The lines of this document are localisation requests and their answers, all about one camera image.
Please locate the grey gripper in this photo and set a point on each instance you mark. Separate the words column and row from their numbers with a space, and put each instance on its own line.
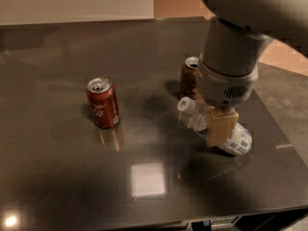
column 224, row 89

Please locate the clear blue-label plastic bottle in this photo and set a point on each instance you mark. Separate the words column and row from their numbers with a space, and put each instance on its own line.
column 193, row 116

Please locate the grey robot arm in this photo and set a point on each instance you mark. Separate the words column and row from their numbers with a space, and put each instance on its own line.
column 238, row 34

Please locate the brown drink can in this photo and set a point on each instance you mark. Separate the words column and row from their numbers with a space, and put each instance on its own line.
column 188, row 78

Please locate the red Coca-Cola can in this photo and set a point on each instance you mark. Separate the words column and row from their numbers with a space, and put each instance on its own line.
column 101, row 94

